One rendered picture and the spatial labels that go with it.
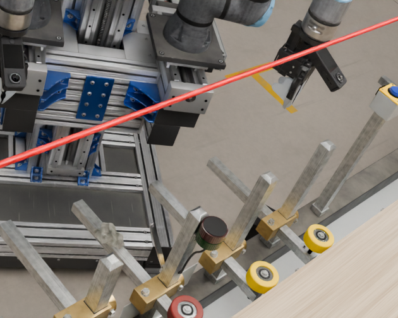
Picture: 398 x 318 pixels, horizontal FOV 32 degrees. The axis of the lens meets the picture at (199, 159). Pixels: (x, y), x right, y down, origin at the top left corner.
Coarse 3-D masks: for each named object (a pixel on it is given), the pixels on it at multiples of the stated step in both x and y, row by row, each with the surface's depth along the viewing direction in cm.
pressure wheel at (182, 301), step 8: (184, 296) 162; (176, 304) 159; (184, 304) 161; (192, 304) 161; (200, 304) 162; (168, 312) 160; (176, 312) 158; (184, 312) 159; (192, 312) 160; (200, 312) 160
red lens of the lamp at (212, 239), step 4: (208, 216) 151; (212, 216) 151; (216, 216) 152; (200, 228) 149; (204, 228) 148; (200, 232) 149; (204, 232) 148; (204, 236) 148; (208, 236) 147; (212, 236) 147; (224, 236) 148; (208, 240) 148; (212, 240) 148; (216, 240) 148; (220, 240) 149
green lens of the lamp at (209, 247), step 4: (196, 236) 151; (200, 236) 149; (196, 240) 151; (200, 240) 150; (204, 240) 149; (200, 244) 150; (204, 244) 149; (208, 244) 149; (212, 244) 149; (216, 244) 149; (220, 244) 151; (204, 248) 150; (208, 248) 150; (212, 248) 150; (216, 248) 150
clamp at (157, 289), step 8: (152, 280) 167; (136, 288) 164; (152, 288) 165; (160, 288) 166; (168, 288) 166; (176, 288) 170; (136, 296) 164; (152, 296) 163; (160, 296) 165; (168, 296) 169; (136, 304) 165; (144, 304) 162; (152, 304) 165; (144, 312) 165
